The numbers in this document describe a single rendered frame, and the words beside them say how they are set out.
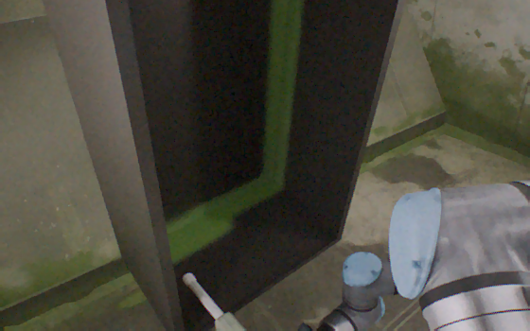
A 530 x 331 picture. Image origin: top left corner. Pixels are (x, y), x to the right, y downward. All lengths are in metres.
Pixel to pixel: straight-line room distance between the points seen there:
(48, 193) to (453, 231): 1.68
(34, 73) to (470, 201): 1.81
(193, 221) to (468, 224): 1.05
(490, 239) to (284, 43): 0.89
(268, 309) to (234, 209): 0.49
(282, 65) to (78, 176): 1.07
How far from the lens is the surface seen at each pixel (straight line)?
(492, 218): 0.47
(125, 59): 0.54
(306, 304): 1.72
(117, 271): 1.95
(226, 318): 1.05
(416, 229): 0.44
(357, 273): 1.00
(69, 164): 1.91
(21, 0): 2.07
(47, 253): 1.91
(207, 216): 1.40
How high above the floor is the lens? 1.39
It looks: 32 degrees down
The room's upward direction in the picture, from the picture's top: 6 degrees counter-clockwise
